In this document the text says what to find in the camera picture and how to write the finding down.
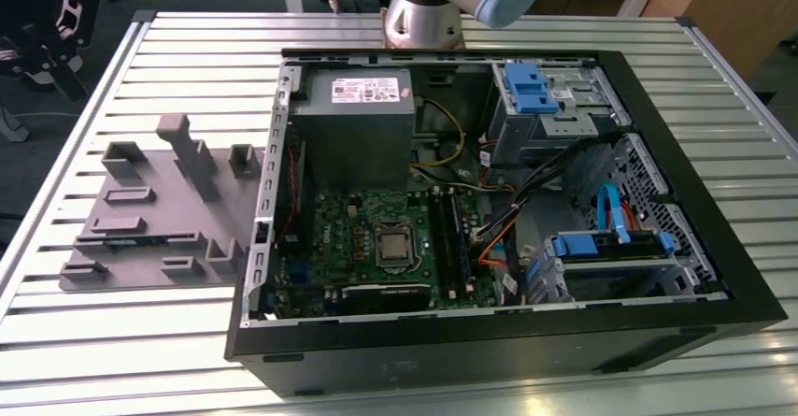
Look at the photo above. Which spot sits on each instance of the black RAM slot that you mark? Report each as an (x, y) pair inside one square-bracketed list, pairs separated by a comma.
[(441, 243), (449, 243), (435, 243)]

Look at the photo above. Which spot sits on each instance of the hard disk in blue carrier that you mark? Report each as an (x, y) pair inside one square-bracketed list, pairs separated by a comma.
[(576, 247)]

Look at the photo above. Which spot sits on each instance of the grey power supply unit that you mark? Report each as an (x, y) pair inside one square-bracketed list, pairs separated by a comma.
[(355, 154)]

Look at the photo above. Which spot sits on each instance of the silver CPU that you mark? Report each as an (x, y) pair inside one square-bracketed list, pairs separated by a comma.
[(393, 247)]

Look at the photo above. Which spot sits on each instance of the wooden cabinet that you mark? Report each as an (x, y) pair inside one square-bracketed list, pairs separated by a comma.
[(735, 4)]

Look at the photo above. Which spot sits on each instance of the blue VGA port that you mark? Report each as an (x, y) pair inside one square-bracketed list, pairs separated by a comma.
[(300, 273)]

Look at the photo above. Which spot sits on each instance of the grey parts rack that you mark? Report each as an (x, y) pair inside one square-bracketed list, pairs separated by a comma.
[(168, 210)]

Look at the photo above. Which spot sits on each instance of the black CPU socket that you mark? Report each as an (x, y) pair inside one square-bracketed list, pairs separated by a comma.
[(393, 225)]

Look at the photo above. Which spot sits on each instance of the black graphics card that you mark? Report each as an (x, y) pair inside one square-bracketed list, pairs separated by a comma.
[(380, 299)]

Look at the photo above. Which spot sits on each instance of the blue RAM stick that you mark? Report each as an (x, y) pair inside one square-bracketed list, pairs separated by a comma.
[(460, 248), (127, 242)]

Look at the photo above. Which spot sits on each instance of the black PC case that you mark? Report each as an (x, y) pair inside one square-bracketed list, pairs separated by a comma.
[(436, 364)]

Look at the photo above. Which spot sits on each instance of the grey metal disk bay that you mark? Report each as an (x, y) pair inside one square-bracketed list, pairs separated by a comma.
[(682, 273)]

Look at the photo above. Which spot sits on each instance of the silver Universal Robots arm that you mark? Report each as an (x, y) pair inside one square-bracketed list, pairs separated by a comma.
[(423, 14)]

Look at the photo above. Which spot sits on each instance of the blue drive carrier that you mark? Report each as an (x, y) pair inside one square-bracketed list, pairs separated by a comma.
[(526, 89)]

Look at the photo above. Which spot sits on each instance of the grey stand foot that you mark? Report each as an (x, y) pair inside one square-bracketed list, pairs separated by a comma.
[(12, 128)]

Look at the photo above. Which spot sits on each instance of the green Dell motherboard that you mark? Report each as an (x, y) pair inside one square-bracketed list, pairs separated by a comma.
[(339, 210)]

